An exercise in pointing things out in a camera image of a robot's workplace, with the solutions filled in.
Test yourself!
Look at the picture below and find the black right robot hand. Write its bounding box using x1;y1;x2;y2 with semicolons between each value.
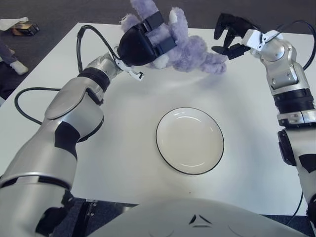
212;12;284;60

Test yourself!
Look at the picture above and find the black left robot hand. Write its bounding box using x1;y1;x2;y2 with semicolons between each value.
115;12;179;82

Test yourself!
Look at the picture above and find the purple plush doll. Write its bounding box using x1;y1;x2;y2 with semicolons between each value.
120;0;228;75

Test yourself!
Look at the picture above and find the white plate with black rim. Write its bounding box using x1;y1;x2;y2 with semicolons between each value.
155;107;225;176

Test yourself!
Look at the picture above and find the dark cardboard box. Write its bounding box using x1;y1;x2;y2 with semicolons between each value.
11;21;40;37

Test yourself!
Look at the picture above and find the white shoe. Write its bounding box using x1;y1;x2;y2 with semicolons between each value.
11;60;29;76

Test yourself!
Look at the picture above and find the white cloth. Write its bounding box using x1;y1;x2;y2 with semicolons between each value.
0;16;30;32

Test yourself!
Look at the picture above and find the grey trouser leg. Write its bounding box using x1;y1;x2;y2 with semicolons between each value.
0;38;19;66

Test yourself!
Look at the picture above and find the grey robot torso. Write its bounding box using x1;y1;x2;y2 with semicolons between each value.
86;197;304;237

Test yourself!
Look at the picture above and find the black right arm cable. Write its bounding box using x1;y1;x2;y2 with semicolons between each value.
276;20;316;224

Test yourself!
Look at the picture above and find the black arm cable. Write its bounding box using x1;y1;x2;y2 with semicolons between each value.
14;24;119;126
276;20;316;224

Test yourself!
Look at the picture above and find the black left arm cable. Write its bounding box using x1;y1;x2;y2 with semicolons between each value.
14;24;119;126

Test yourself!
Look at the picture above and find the black table leg bracket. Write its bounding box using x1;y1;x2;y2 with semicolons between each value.
78;197;99;224

